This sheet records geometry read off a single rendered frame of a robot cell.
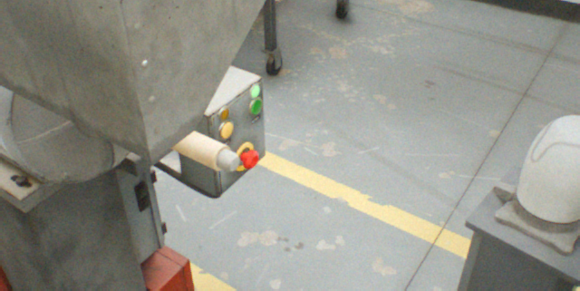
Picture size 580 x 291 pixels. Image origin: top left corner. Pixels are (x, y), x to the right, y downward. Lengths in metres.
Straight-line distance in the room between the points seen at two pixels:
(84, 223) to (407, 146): 1.91
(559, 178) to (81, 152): 0.96
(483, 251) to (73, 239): 0.94
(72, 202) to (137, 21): 0.70
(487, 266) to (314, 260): 0.87
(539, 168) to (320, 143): 1.55
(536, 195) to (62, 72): 1.09
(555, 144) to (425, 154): 1.46
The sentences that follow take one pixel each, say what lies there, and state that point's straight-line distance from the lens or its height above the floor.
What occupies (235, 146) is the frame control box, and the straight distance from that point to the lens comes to 1.05.
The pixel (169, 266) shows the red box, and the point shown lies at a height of 0.62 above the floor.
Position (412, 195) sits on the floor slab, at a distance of 2.47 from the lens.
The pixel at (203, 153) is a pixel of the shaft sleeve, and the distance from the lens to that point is 0.66.
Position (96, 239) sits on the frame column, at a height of 0.86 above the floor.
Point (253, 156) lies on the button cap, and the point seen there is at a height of 0.99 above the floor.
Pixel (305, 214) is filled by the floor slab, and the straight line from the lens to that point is 2.33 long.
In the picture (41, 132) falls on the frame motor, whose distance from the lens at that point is 0.75.
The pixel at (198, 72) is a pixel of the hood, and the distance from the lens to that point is 0.46.
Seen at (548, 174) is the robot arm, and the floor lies 0.88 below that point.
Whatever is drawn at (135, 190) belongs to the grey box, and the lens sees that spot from 1.21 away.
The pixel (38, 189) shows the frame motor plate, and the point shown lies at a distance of 0.89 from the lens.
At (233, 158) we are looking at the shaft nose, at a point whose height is 1.26.
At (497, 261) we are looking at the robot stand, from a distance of 1.46.
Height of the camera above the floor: 1.67
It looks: 37 degrees down
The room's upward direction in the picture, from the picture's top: straight up
